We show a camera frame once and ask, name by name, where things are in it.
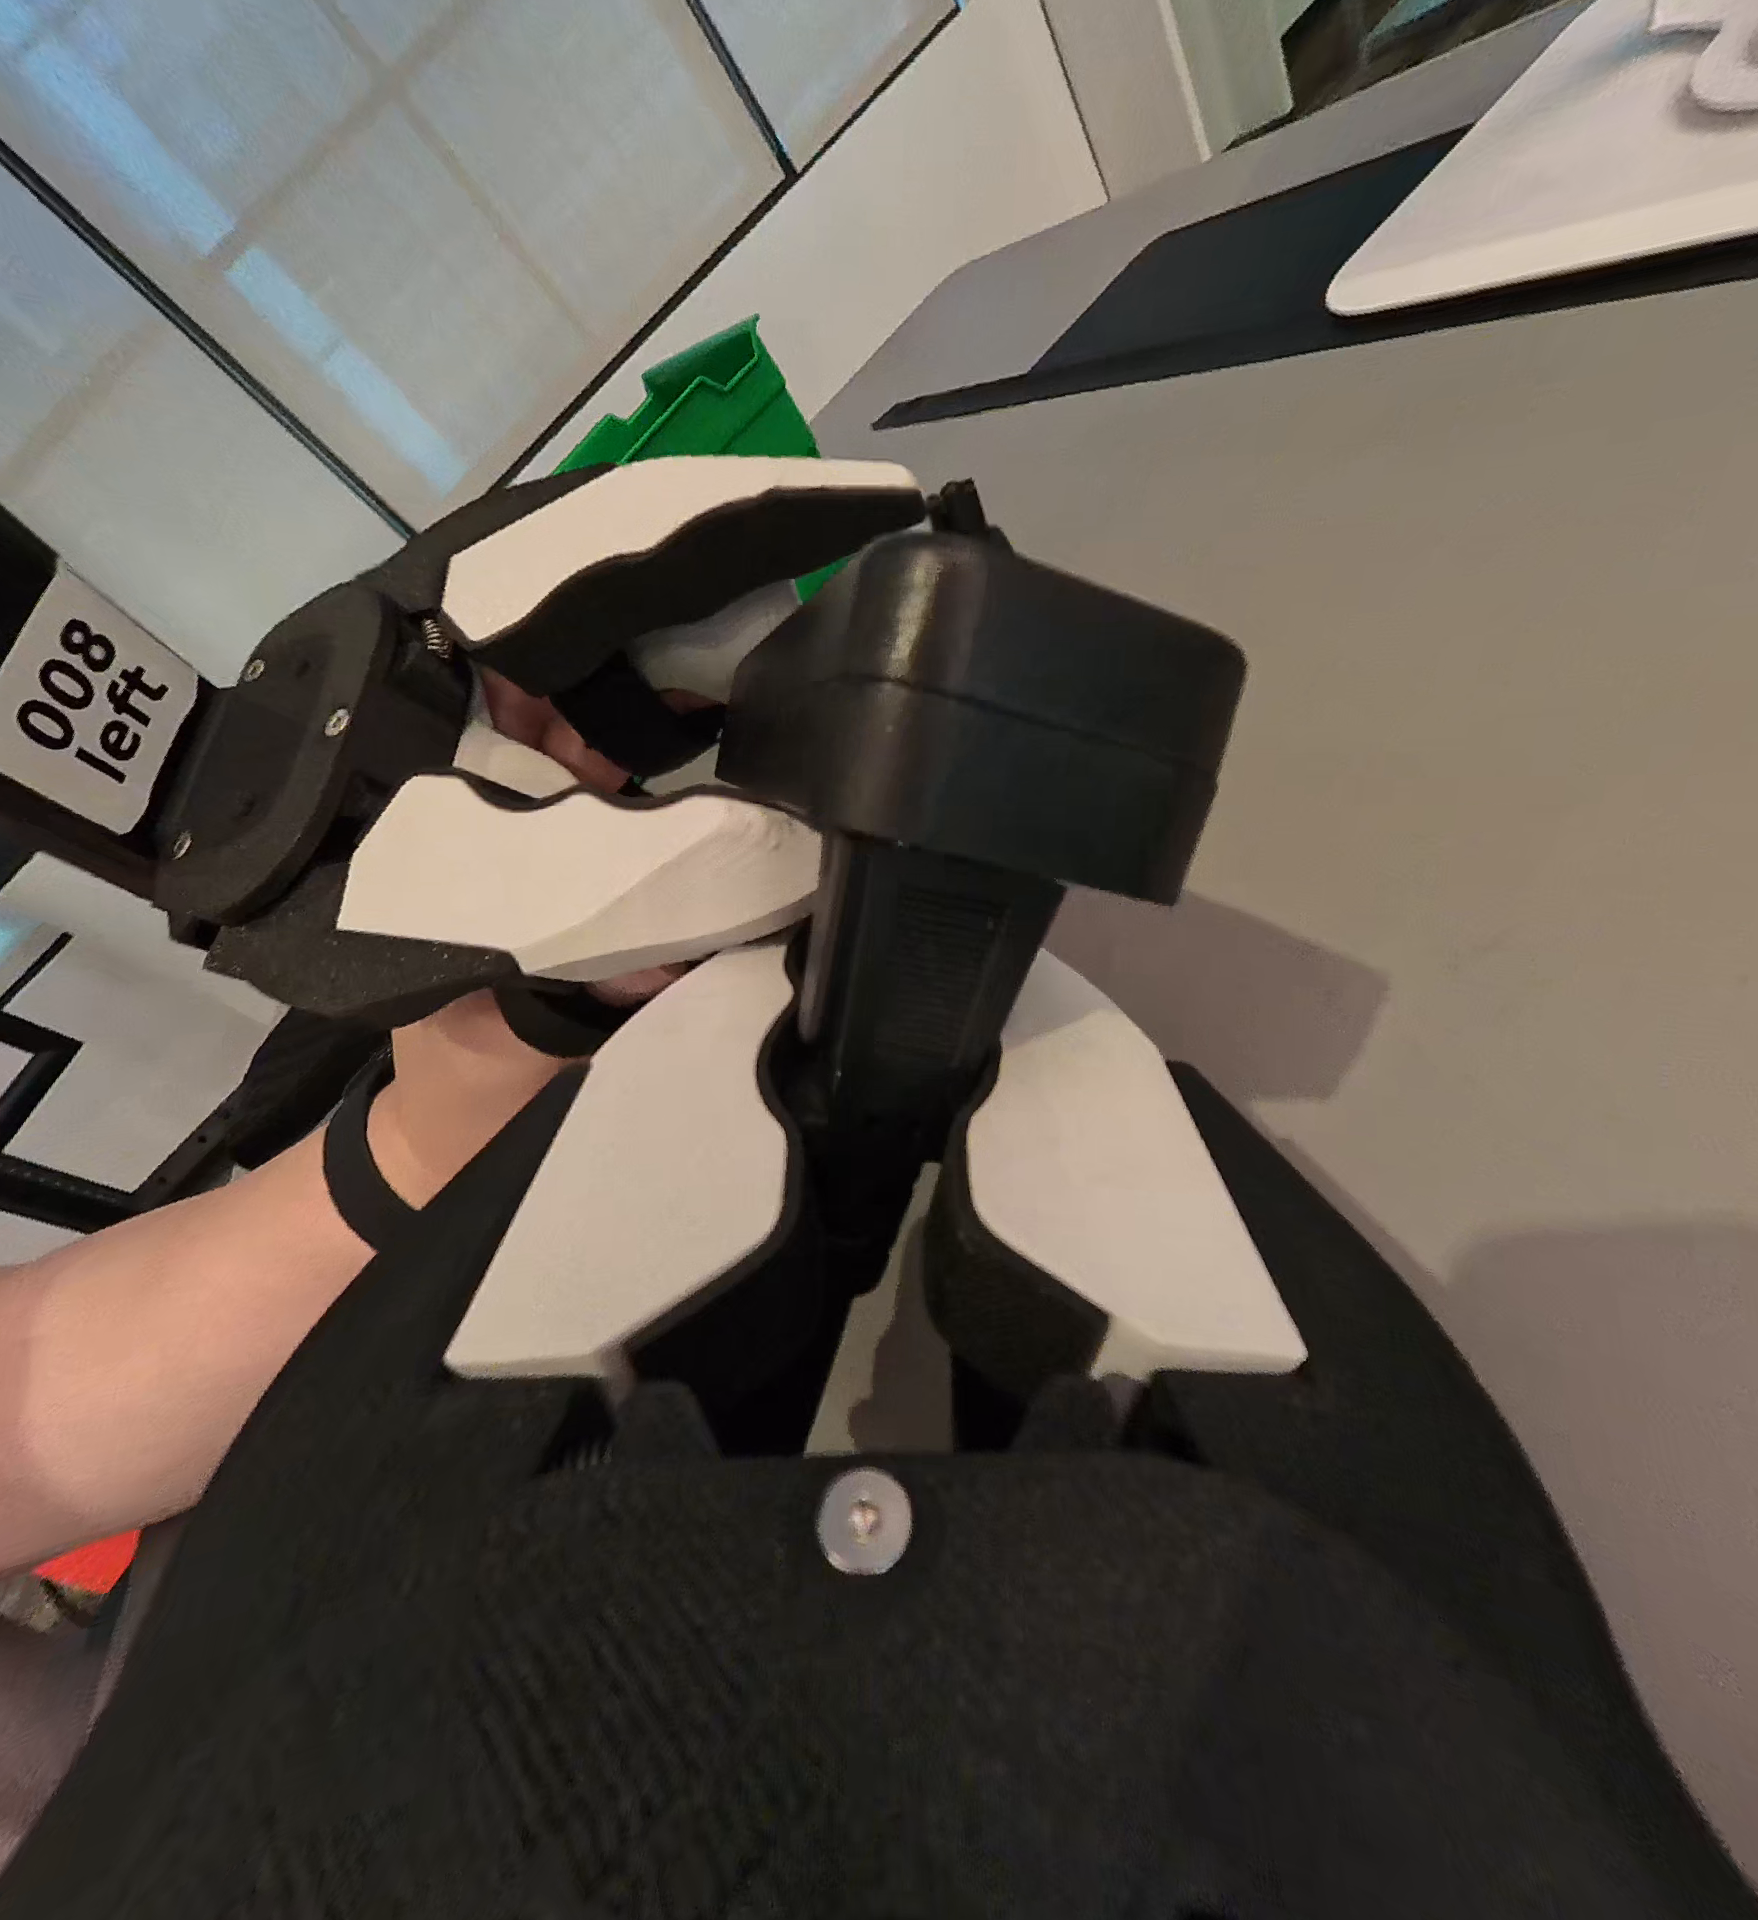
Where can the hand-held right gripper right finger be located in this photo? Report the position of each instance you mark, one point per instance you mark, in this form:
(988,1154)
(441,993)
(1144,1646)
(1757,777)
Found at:
(1133,1200)

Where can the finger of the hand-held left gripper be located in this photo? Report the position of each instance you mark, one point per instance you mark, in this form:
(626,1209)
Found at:
(592,870)
(640,525)

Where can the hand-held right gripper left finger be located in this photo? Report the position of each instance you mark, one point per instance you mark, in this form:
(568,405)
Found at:
(640,1200)

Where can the person's left forearm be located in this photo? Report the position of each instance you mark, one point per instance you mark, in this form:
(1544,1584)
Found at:
(98,1380)

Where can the person's left hand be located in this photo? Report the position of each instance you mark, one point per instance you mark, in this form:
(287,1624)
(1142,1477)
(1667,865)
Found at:
(473,1079)

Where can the green plastic bin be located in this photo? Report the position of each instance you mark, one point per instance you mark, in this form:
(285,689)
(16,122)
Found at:
(699,405)

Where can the black wristband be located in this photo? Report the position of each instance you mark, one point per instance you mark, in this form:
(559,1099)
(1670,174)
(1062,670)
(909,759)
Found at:
(360,1185)

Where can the large window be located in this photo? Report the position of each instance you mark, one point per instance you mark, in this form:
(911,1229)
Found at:
(295,224)

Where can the dark blue desk panel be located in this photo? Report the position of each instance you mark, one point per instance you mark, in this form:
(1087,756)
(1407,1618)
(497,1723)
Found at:
(1194,300)

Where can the small red object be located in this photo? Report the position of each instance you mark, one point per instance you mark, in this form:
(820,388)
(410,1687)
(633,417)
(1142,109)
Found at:
(84,1576)

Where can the black desk frame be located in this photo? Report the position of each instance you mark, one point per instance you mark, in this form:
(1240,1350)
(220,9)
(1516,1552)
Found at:
(55,1190)

